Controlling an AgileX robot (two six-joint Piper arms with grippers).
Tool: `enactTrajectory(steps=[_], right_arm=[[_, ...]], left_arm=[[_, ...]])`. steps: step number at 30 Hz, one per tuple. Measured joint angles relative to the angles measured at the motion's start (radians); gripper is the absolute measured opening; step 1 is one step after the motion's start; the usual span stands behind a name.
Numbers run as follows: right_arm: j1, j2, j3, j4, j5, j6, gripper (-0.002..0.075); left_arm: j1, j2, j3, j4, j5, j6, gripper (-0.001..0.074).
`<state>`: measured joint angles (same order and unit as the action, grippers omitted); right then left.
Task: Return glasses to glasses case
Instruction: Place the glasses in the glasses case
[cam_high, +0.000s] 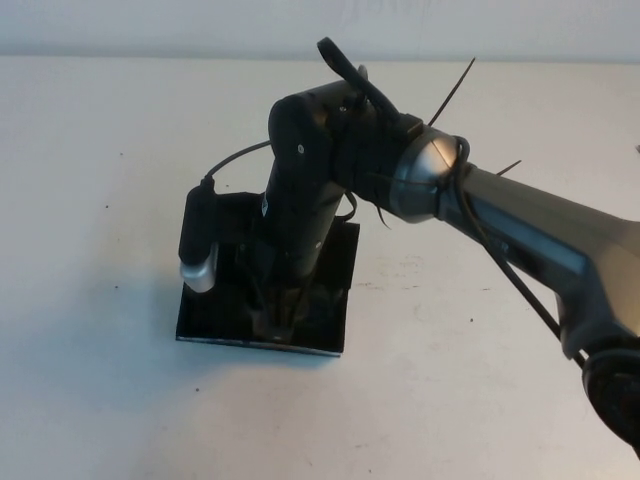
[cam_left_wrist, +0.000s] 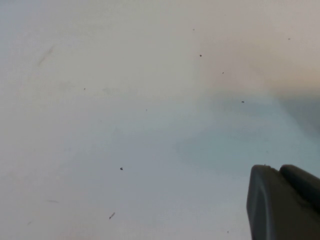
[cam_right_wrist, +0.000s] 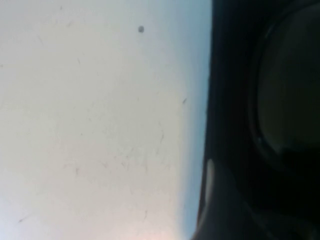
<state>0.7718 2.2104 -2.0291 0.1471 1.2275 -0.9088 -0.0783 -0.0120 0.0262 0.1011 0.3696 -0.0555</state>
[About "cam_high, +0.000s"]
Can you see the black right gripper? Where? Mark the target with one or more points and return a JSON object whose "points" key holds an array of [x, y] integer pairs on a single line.
{"points": [[295, 240]]}

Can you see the black glasses case printed side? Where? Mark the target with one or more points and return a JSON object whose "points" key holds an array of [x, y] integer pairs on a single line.
{"points": [[210, 320]]}

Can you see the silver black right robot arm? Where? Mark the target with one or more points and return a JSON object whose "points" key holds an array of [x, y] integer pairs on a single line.
{"points": [[525, 220]]}

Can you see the black zip tie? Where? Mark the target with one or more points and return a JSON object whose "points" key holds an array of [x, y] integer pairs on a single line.
{"points": [[509, 167], [450, 90], [380, 212]]}

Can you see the black right camera mount bracket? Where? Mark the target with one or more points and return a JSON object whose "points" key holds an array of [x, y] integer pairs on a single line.
{"points": [[237, 215]]}

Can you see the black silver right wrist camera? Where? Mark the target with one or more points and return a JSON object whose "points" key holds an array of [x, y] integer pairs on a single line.
{"points": [[197, 235]]}

